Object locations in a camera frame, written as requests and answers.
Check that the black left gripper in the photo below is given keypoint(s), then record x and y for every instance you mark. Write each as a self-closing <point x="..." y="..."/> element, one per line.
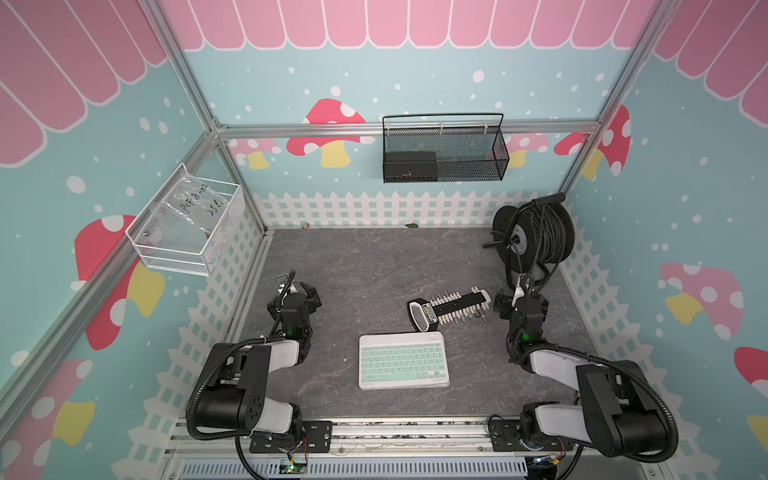
<point x="313" y="293"/>

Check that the green key keyboard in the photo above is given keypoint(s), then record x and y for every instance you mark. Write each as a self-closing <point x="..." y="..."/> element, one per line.
<point x="402" y="361"/>

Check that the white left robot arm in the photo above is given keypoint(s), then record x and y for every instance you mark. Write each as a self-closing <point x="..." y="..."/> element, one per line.
<point x="229" y="399"/>

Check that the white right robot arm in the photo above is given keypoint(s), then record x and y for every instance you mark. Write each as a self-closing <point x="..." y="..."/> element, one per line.
<point x="618" y="413"/>

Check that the plastic bag in basket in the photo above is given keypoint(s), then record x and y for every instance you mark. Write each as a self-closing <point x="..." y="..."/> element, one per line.
<point x="192" y="203"/>

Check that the black box in basket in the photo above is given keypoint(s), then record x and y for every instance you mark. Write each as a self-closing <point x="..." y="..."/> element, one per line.
<point x="410" y="167"/>

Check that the black cable reel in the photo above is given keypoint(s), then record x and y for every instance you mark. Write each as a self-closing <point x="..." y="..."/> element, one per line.
<point x="532" y="239"/>

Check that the clear wire wall basket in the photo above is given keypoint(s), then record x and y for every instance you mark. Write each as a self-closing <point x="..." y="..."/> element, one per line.
<point x="185" y="251"/>

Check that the black wire mesh basket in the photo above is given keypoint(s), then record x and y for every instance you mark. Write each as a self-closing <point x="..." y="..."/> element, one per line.
<point x="469" y="146"/>

